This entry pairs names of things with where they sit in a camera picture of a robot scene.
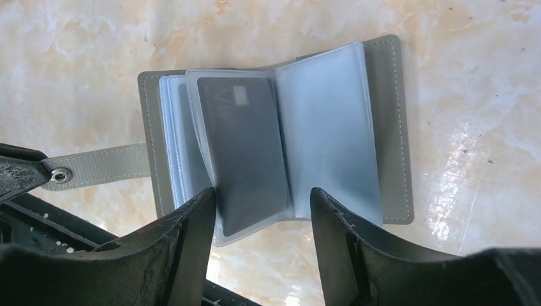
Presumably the grey card holder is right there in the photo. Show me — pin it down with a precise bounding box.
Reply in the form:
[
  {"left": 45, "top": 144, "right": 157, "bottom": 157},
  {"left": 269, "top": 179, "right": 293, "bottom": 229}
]
[{"left": 45, "top": 35, "right": 414, "bottom": 246}]

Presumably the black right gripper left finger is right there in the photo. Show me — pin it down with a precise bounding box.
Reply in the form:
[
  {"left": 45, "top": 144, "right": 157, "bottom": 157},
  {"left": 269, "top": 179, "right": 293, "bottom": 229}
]
[{"left": 1, "top": 187, "right": 216, "bottom": 305}]

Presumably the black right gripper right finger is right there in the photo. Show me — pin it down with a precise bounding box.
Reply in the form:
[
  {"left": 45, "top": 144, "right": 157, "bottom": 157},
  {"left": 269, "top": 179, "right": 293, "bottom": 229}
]
[{"left": 310, "top": 187, "right": 540, "bottom": 305}]

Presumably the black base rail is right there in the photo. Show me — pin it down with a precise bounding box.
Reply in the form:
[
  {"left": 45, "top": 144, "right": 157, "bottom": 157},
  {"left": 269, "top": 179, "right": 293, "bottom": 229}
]
[{"left": 1, "top": 194, "right": 251, "bottom": 305}]

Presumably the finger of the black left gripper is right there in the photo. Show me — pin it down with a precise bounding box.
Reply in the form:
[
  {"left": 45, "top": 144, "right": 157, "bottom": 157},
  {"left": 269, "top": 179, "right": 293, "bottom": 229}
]
[{"left": 1, "top": 143, "right": 51, "bottom": 203}]

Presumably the black credit card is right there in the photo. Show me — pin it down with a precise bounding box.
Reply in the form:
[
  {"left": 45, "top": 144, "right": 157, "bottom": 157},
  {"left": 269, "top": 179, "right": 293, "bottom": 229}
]
[{"left": 197, "top": 77, "right": 288, "bottom": 237}]

